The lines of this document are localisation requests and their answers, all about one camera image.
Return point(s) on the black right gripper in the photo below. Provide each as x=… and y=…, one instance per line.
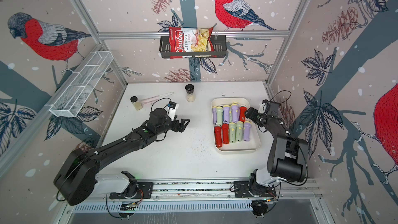
x=251, y=113

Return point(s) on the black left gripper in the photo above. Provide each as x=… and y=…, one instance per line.
x=182, y=127

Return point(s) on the red flashlight white head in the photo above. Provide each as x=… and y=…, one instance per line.
x=242, y=111

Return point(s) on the purple flashlight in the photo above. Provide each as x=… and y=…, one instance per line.
x=247, y=128
x=214, y=115
x=235, y=112
x=227, y=115

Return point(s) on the green flashlight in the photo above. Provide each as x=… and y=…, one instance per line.
x=232, y=132
x=219, y=116
x=239, y=131

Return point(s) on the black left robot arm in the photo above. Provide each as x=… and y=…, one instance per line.
x=76, y=179

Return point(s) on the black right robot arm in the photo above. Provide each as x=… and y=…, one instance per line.
x=287, y=160

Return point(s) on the cream plastic storage tray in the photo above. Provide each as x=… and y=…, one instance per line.
x=237, y=147

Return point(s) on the black-top pepper grinder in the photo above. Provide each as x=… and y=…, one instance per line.
x=190, y=92

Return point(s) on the small glass spice bottle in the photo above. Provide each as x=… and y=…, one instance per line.
x=136, y=103

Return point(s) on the red cassava chips bag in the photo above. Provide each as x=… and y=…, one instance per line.
x=190, y=40

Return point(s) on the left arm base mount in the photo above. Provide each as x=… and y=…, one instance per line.
x=134, y=189

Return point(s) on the black wall basket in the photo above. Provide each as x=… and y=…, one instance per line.
x=213, y=47

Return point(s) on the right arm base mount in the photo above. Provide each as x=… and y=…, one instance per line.
x=250, y=188

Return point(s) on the aluminium front rail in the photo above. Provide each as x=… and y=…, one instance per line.
x=202, y=189

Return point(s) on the white wire mesh shelf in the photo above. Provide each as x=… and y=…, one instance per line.
x=84, y=80

